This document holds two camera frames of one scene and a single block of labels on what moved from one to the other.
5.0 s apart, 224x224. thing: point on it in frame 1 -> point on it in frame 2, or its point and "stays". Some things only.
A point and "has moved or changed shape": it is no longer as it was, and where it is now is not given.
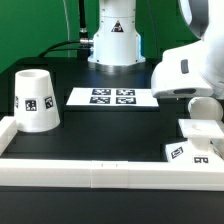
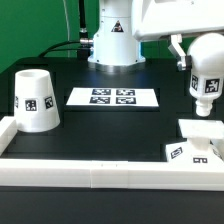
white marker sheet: x=112 y=96 stays
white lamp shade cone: x=36 y=107 stays
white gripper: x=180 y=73 -> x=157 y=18
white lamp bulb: x=205 y=108 has moved or changed shape
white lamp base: x=205 y=143 stays
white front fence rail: x=107 y=174 stays
